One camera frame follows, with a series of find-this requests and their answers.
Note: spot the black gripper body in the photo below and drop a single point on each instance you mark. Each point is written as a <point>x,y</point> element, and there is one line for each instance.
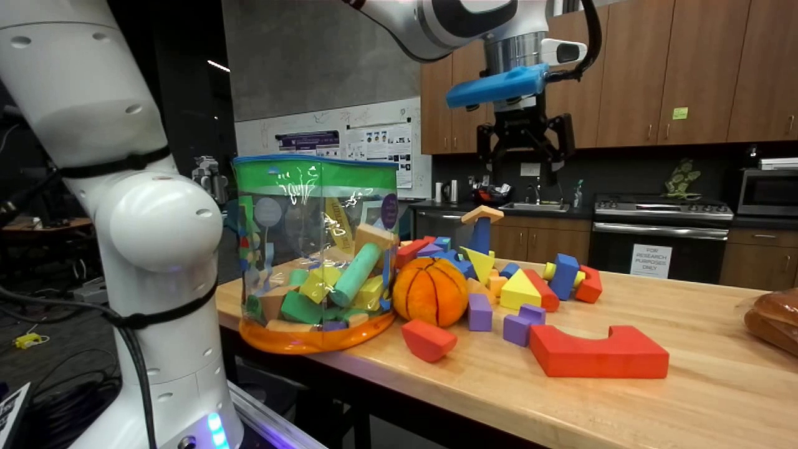
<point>524,128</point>

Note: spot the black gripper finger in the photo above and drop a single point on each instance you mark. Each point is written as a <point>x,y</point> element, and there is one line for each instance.
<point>561,144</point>
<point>489,144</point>

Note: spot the clear plastic toy bag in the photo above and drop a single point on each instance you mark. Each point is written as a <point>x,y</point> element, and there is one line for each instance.
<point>314,249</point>

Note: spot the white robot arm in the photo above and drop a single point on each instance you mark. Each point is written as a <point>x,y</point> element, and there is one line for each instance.
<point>126,208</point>

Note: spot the dish rack with dishes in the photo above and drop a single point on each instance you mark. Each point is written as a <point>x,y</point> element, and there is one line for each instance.
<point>489,193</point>

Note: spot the clear soap bottle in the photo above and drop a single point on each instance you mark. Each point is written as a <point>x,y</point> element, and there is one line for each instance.
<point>576,193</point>

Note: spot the steel kitchen sink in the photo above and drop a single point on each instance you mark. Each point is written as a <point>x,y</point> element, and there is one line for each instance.
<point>539,206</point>

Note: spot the tall blue block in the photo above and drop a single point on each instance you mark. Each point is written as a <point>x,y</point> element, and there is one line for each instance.
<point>483,237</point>

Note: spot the wooden lower cabinet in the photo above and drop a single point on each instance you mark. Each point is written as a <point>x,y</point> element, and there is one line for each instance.
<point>539,240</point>
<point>761,257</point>

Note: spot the flat purple block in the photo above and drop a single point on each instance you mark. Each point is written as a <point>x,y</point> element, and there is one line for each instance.
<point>437,248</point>

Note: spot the small yellow triangle block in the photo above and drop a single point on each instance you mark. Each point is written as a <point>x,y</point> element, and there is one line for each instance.
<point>480,262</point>

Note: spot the green cabinet sticker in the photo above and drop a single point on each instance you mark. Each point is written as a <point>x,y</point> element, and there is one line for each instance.
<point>680,112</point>

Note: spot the blue cylinder block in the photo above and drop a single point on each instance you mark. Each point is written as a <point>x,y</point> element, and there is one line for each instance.
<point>510,269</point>

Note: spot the green potted plant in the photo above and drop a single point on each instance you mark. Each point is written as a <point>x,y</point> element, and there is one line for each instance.
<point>685,179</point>

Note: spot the red wedge block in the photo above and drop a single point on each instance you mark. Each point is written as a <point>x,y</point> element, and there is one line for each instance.
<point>412,249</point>

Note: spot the stainless steel oven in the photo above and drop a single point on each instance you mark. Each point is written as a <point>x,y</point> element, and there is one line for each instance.
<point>665,227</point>

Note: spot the small orange block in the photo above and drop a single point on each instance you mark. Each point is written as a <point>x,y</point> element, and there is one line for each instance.
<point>498,287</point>

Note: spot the white paper on oven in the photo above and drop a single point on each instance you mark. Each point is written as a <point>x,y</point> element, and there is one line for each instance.
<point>651,260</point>

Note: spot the tan rectangular block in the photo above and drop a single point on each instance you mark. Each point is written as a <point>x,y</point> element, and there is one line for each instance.
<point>374,235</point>

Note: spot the long red block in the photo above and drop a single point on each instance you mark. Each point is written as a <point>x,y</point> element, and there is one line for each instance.
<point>545,292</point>

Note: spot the large yellow triangle block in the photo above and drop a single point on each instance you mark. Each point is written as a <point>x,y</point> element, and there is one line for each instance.
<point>520,292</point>

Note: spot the orange plush basketball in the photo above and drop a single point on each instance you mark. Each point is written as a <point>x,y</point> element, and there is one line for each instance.
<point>430,290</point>

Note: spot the purple cube block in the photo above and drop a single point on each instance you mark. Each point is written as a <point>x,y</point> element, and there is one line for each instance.
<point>480,313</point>

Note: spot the purple notched block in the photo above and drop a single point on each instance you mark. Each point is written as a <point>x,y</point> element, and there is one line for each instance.
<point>521,324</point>

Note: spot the green cylinder block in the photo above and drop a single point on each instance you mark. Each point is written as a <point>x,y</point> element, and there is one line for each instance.
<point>354,274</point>

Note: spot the small red rectangular block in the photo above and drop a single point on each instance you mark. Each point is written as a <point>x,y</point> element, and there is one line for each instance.
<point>427,339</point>

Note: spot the large red arch block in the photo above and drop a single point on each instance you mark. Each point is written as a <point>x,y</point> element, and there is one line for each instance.
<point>581,351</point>

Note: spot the stainless steel microwave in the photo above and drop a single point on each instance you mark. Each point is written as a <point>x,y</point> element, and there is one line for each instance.
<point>770,189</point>

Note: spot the yellow foam block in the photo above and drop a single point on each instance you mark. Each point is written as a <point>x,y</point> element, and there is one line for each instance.
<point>321,285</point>

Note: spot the green flat block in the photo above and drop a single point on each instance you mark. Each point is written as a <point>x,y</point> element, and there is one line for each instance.
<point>301,308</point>

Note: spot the small yellow floor object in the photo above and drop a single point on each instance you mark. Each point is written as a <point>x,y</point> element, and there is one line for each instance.
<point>26,339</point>

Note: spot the white wall outlet plate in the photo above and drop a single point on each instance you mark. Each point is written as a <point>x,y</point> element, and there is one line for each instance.
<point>529,169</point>

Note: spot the white wall board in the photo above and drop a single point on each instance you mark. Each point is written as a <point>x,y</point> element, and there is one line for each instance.
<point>374,139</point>

